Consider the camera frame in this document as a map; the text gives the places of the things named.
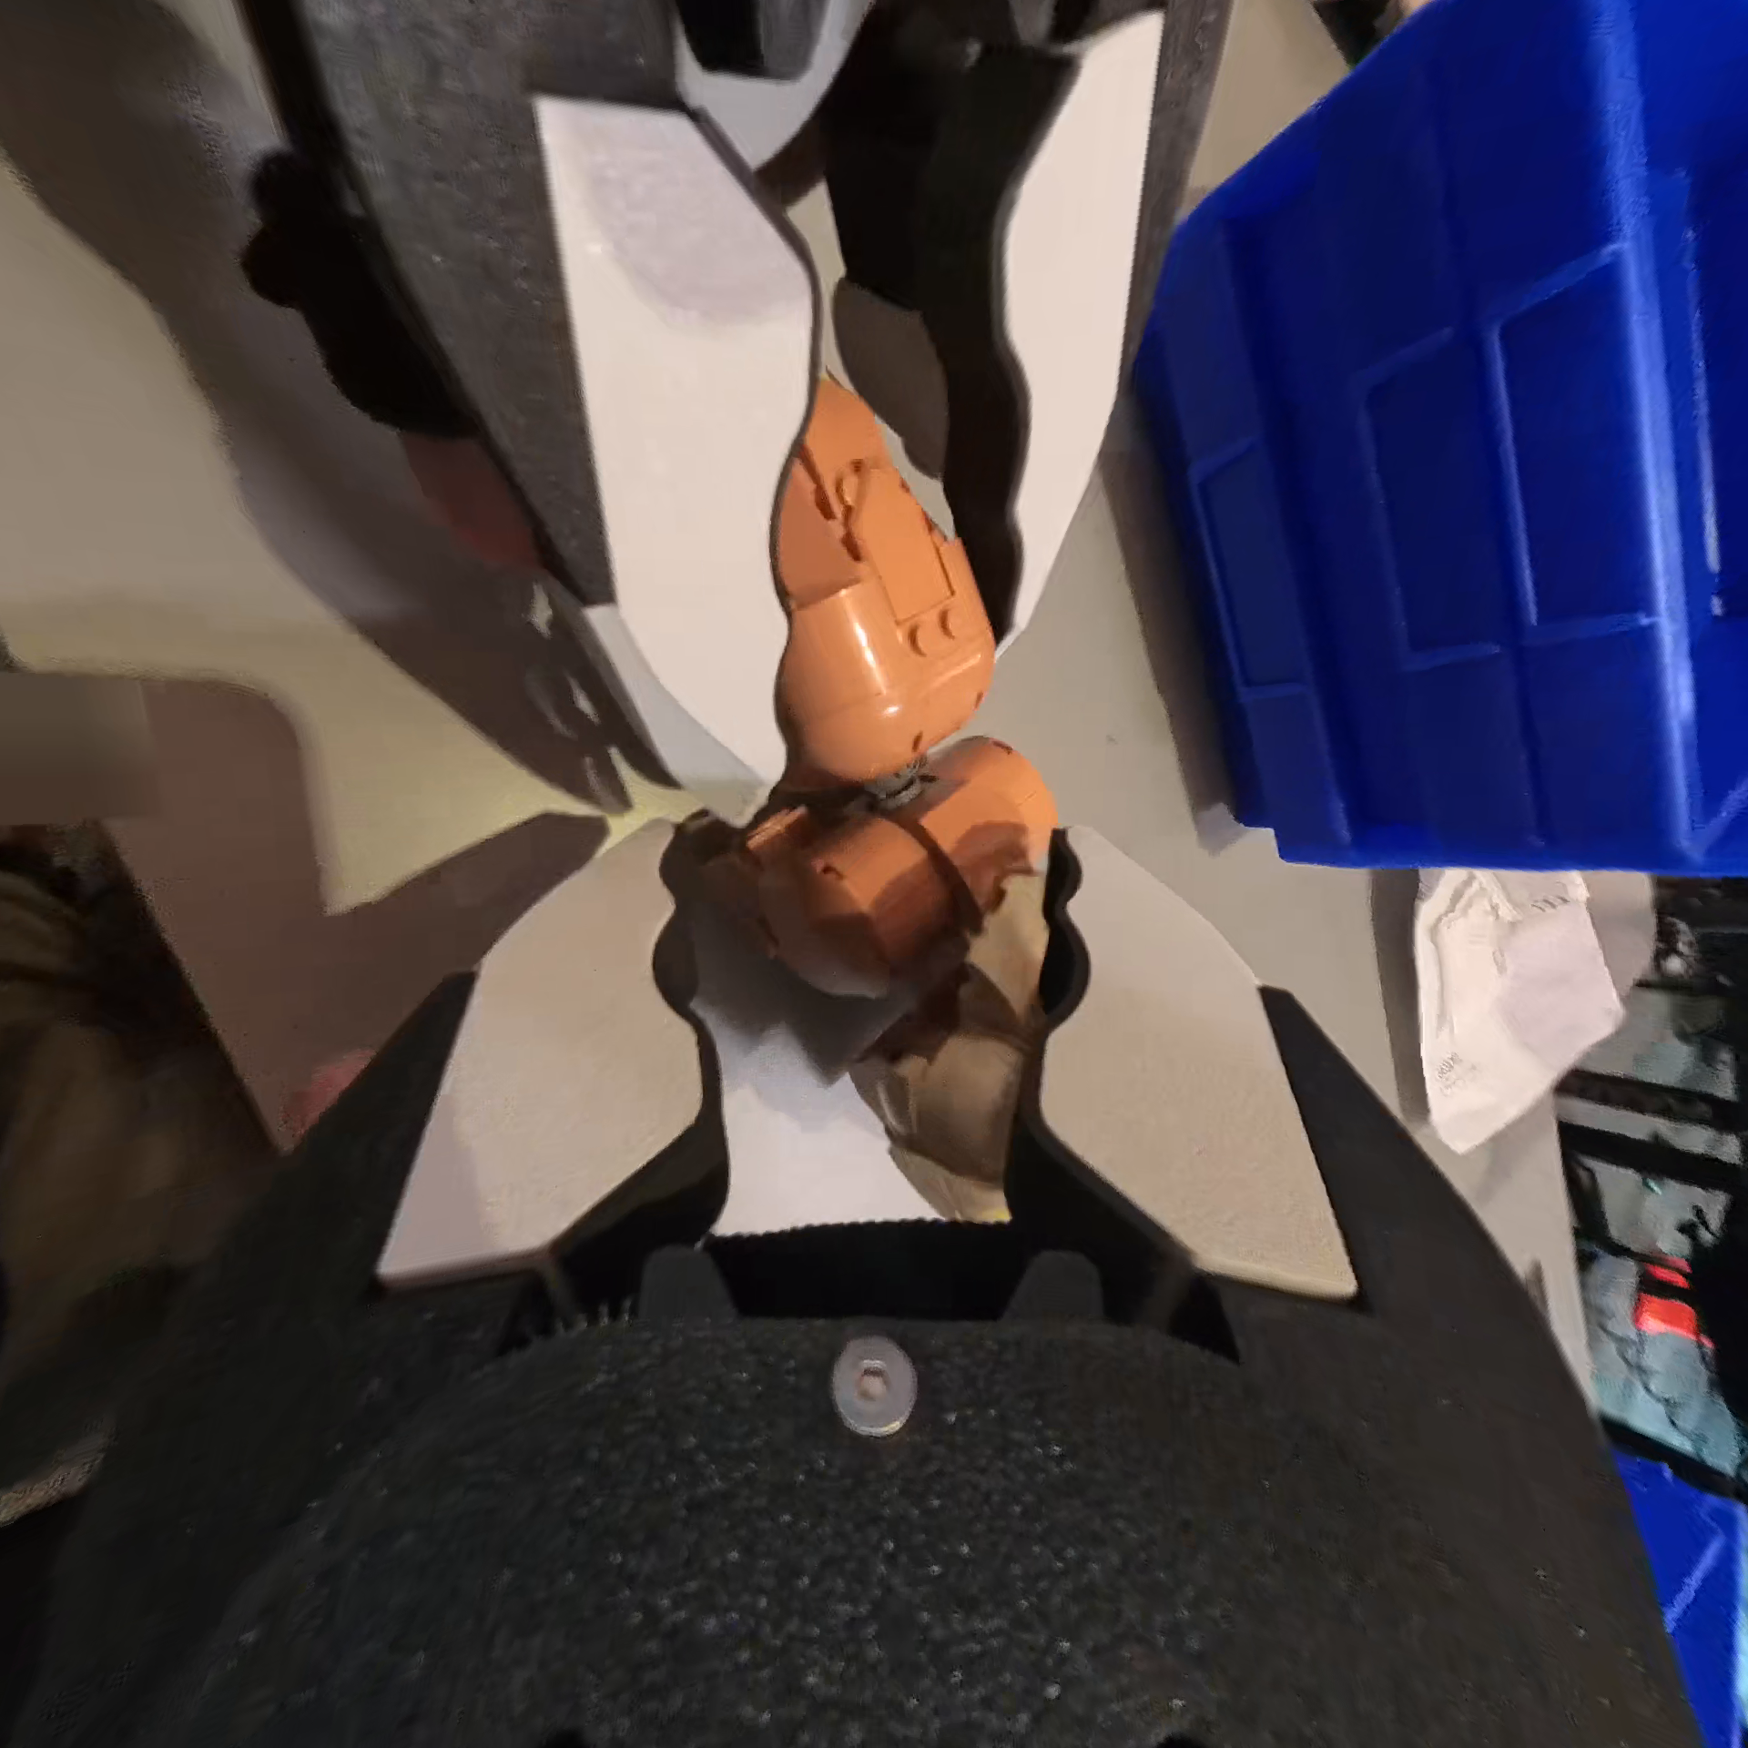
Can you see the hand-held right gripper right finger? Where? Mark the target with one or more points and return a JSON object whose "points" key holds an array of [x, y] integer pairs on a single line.
{"points": [[1181, 1091]]}

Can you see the person's left hand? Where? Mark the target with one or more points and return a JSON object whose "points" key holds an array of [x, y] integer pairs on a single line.
{"points": [[474, 497]]}

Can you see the blue storage bin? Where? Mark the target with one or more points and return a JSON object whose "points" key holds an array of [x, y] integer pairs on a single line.
{"points": [[1697, 1599]]}

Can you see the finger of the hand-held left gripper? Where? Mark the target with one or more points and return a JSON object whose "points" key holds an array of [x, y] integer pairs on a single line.
{"points": [[683, 407], [1079, 273]]}

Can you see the orange and tan toy segment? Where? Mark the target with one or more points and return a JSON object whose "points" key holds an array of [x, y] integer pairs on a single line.
{"points": [[891, 875]]}

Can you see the blue plastic bin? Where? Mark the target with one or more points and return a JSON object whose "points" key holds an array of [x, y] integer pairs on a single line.
{"points": [[1436, 480]]}

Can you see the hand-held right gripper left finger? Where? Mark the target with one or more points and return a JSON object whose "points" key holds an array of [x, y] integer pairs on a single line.
{"points": [[548, 1091]]}

